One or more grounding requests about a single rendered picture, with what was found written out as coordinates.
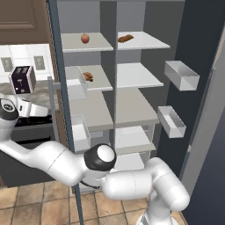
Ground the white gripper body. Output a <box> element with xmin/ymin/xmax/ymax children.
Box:
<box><xmin>28</xmin><ymin>103</ymin><xmax>49</xmax><ymax>119</ymax></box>

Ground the grey freezer shelf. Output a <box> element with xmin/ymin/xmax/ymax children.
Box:
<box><xmin>69</xmin><ymin>90</ymin><xmax>114</xmax><ymax>133</ymax></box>
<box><xmin>64</xmin><ymin>64</ymin><xmax>114</xmax><ymax>92</ymax></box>
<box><xmin>60</xmin><ymin>32</ymin><xmax>114</xmax><ymax>54</ymax></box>

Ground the dark blue freezer door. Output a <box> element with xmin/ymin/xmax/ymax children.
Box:
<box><xmin>46</xmin><ymin>0</ymin><xmax>86</xmax><ymax>225</ymax></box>

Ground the white fridge shelf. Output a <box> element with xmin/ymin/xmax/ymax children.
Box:
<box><xmin>114</xmin><ymin>87</ymin><xmax>160</xmax><ymax>129</ymax></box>
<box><xmin>117</xmin><ymin>31</ymin><xmax>171</xmax><ymax>51</ymax></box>
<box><xmin>116</xmin><ymin>62</ymin><xmax>164</xmax><ymax>90</ymax></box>

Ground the clear fridge drawer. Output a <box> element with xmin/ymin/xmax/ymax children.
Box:
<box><xmin>113</xmin><ymin>125</ymin><xmax>157</xmax><ymax>156</ymax></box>

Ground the brown chicken drumstick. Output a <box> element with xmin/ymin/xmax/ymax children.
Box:
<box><xmin>117</xmin><ymin>33</ymin><xmax>134</xmax><ymax>44</ymax></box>

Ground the grey open fridge cabinet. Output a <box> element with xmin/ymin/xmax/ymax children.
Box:
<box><xmin>56</xmin><ymin>0</ymin><xmax>186</xmax><ymax>192</ymax></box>

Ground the dark blue fridge door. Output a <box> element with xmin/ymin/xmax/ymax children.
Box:
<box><xmin>157</xmin><ymin>0</ymin><xmax>225</xmax><ymax>225</ymax></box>

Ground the black oven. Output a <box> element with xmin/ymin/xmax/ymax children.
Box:
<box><xmin>0</xmin><ymin>114</ymin><xmax>58</xmax><ymax>188</ymax></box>

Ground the black silver toaster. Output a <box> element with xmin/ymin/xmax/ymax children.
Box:
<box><xmin>8</xmin><ymin>65</ymin><xmax>38</xmax><ymax>95</ymax></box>

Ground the clear door bin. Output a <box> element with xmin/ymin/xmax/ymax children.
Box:
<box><xmin>163</xmin><ymin>60</ymin><xmax>201</xmax><ymax>92</ymax></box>
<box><xmin>66</xmin><ymin>66</ymin><xmax>89</xmax><ymax>101</ymax></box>
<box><xmin>156</xmin><ymin>105</ymin><xmax>187</xmax><ymax>140</ymax></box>
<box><xmin>71</xmin><ymin>113</ymin><xmax>91</xmax><ymax>152</ymax></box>

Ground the brown food piece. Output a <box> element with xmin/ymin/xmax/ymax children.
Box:
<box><xmin>83</xmin><ymin>71</ymin><xmax>94</xmax><ymax>83</ymax></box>

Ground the red apple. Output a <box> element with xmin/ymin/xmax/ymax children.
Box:
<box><xmin>80</xmin><ymin>33</ymin><xmax>91</xmax><ymax>45</ymax></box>

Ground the grey freezer door handle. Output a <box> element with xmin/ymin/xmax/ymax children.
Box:
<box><xmin>47</xmin><ymin>76</ymin><xmax>62</xmax><ymax>142</ymax></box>

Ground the grey wall outlet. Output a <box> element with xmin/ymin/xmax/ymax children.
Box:
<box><xmin>33</xmin><ymin>55</ymin><xmax>47</xmax><ymax>71</ymax></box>
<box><xmin>0</xmin><ymin>56</ymin><xmax>14</xmax><ymax>73</ymax></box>

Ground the brown wall cupboard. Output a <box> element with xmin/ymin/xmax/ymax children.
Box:
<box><xmin>0</xmin><ymin>0</ymin><xmax>51</xmax><ymax>46</ymax></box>

